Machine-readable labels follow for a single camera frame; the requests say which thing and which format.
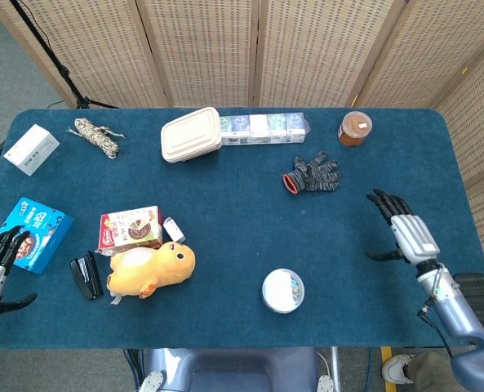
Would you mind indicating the black tripod stand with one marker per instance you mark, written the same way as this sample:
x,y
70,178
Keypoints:
x,y
58,67

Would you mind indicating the white sneaker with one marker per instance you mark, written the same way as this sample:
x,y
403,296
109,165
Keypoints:
x,y
396,367

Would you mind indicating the blue cookie box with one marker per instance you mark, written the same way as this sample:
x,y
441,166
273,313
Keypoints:
x,y
45,228

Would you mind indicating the tissue multipack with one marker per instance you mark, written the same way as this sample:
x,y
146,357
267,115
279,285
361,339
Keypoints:
x,y
266,128

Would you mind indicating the white robot base foot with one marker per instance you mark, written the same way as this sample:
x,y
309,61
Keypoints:
x,y
152,381
325,384

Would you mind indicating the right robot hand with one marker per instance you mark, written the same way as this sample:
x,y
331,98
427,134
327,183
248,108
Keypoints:
x,y
415,237

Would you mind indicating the wicker folding screen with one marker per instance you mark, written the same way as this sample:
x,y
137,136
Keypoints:
x,y
209,49

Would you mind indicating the black and white knit glove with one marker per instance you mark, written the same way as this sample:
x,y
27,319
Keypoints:
x,y
317,175

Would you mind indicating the clear round tub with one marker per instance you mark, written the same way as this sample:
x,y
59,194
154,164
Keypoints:
x,y
280,292

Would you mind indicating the beige lidded lunch container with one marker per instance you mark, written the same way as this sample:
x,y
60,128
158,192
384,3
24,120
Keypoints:
x,y
188,134

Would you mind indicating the brown-lidded plastic jar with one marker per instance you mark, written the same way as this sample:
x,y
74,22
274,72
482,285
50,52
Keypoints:
x,y
355,128

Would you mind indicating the red and white snack box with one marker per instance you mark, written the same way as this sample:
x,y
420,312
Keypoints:
x,y
131,230

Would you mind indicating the blue felt table cover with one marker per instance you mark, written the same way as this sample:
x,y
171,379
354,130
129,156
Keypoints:
x,y
233,212

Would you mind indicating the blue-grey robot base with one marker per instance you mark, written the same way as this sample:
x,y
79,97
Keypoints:
x,y
233,371

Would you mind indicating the olive trouser leg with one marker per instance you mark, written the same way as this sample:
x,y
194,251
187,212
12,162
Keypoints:
x,y
429,371

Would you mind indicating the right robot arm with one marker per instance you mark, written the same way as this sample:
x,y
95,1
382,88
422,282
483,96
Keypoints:
x,y
454,310

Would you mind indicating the black stapler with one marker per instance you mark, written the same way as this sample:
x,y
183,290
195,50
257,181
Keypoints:
x,y
87,277

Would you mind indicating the white cardboard box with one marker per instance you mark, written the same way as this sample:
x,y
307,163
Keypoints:
x,y
29,149

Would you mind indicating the yellow plush duck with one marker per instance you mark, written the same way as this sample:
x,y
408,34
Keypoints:
x,y
143,269

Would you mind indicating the black mesh chair part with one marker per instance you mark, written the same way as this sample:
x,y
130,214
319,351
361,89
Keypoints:
x,y
476,298

